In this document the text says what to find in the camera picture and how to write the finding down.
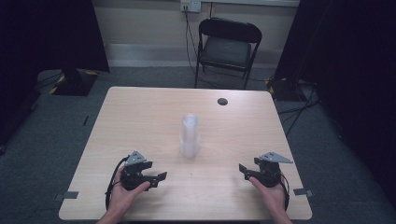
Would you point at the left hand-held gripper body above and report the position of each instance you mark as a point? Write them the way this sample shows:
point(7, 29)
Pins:
point(132, 177)

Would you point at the black folding chair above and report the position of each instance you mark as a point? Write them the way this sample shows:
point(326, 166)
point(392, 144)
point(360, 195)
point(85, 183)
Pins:
point(227, 51)

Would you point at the black stand base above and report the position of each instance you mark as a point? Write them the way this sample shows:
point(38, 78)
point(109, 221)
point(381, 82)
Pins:
point(74, 84)
point(285, 90)

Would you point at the white wall socket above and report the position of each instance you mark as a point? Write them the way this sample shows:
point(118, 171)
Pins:
point(190, 5)

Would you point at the grey tape strip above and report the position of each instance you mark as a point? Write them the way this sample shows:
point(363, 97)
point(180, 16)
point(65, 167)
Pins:
point(70, 195)
point(302, 192)

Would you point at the black curtain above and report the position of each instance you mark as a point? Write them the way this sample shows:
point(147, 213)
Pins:
point(351, 62)
point(46, 34)

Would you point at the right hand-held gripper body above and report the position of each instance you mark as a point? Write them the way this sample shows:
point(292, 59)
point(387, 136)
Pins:
point(270, 174)

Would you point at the person's right hand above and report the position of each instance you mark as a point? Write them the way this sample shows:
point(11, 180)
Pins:
point(275, 199)

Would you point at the person's left hand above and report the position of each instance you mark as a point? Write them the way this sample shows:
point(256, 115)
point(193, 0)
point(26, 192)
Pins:
point(121, 199)

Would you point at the black table grommet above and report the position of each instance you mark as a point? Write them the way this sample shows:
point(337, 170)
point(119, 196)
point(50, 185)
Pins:
point(222, 101)

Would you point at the stack of clear plastic cups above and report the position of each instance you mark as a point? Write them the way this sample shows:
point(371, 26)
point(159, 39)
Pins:
point(189, 137)

